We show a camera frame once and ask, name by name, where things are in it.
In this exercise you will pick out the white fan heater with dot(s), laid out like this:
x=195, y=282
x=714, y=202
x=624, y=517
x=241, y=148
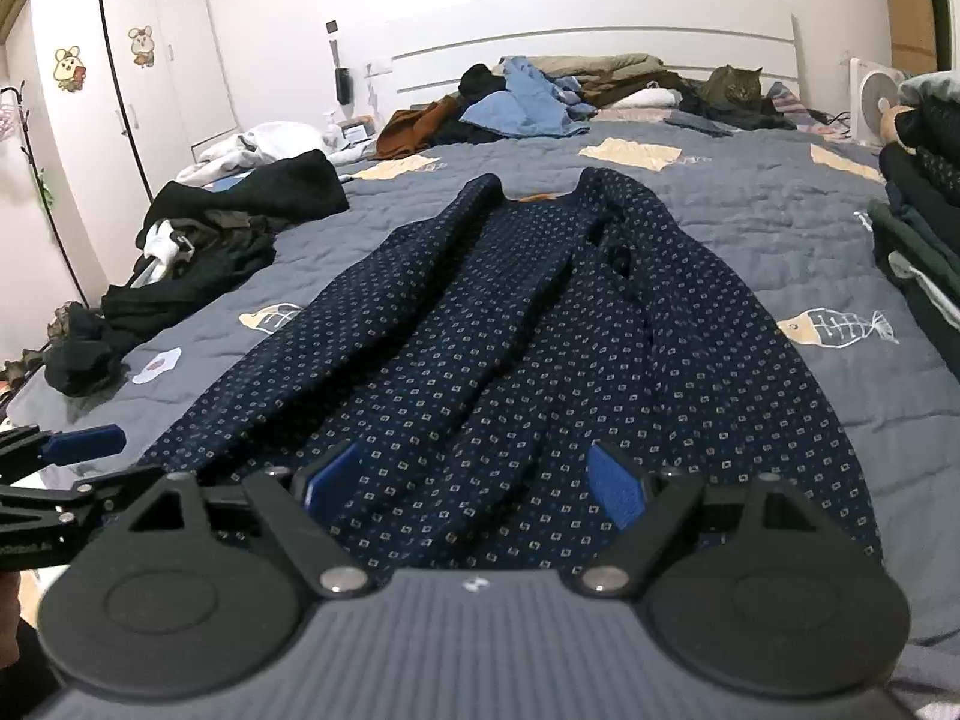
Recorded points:
x=874, y=89

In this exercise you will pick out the grey blue quilted bedspread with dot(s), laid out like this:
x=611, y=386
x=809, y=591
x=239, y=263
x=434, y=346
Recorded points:
x=795, y=231

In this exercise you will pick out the light blue garment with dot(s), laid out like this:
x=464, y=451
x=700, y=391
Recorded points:
x=531, y=105

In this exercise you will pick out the navy patterned cardigan orange lining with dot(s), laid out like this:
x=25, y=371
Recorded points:
x=476, y=356

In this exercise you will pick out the white wardrobe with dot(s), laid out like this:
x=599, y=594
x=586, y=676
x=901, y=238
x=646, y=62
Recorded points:
x=149, y=69

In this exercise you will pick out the rust brown garment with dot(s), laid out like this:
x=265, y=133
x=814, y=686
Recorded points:
x=411, y=130

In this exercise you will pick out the olive beige blanket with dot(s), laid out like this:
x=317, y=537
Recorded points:
x=609, y=79

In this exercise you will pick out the folded dark clothes stack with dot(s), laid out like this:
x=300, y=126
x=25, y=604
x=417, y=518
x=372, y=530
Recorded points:
x=916, y=227

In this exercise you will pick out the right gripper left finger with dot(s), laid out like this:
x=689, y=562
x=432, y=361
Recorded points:
x=328, y=483

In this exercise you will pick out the black clothes pile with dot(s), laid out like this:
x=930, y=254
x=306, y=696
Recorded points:
x=195, y=244

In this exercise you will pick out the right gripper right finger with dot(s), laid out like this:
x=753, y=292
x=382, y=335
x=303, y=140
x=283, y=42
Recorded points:
x=621, y=487

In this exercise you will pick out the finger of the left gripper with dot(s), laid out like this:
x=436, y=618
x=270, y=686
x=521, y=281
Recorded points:
x=85, y=445

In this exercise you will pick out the tabby cat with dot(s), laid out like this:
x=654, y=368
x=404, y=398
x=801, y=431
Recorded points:
x=733, y=88

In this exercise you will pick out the white headboard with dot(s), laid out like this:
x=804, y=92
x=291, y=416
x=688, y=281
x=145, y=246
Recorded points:
x=428, y=56

